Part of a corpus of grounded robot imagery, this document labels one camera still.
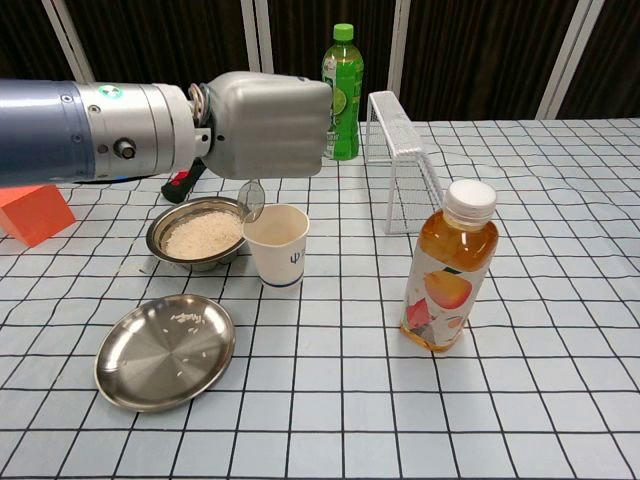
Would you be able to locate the white wire rack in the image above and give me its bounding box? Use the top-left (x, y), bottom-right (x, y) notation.
top-left (363, 90), bottom-right (446, 235)

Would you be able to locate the stainless steel bowl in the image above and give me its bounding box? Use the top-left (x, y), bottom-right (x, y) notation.
top-left (145, 195), bottom-right (250, 274)

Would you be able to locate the checked blue tablecloth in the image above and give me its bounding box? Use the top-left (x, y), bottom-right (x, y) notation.
top-left (0, 118), bottom-right (640, 480)

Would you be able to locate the metal spoon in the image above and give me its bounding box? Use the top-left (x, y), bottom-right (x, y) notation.
top-left (237, 178), bottom-right (266, 224)

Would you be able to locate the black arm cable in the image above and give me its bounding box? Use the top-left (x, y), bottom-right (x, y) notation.
top-left (74, 172), bottom-right (151, 186)

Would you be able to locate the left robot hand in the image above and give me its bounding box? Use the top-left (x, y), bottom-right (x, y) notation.
top-left (188, 71), bottom-right (334, 180)

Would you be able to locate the white partition frame post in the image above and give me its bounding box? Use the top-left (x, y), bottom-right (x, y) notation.
top-left (239, 0), bottom-right (262, 74)
top-left (535, 0), bottom-right (606, 120)
top-left (254, 0), bottom-right (275, 75)
top-left (387, 0), bottom-right (412, 124)
top-left (41, 0), bottom-right (97, 84)

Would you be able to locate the stainless steel plate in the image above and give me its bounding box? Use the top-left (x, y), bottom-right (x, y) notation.
top-left (94, 293), bottom-right (237, 414)

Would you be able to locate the white paper cup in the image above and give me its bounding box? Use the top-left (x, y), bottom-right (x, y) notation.
top-left (241, 203), bottom-right (311, 289)

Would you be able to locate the black red claw hammer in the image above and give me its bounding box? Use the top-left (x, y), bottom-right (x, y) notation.
top-left (160, 159), bottom-right (207, 204)

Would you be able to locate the white rice pile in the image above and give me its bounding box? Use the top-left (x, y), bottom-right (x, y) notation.
top-left (165, 210), bottom-right (244, 261)

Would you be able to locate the peach drink bottle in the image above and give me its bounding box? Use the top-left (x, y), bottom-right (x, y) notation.
top-left (399, 178), bottom-right (500, 354)

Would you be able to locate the orange foam block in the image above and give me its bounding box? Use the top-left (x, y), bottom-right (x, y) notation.
top-left (0, 183), bottom-right (78, 249)

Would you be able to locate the green tea bottle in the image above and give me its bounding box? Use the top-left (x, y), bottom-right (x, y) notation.
top-left (321, 22), bottom-right (365, 162)

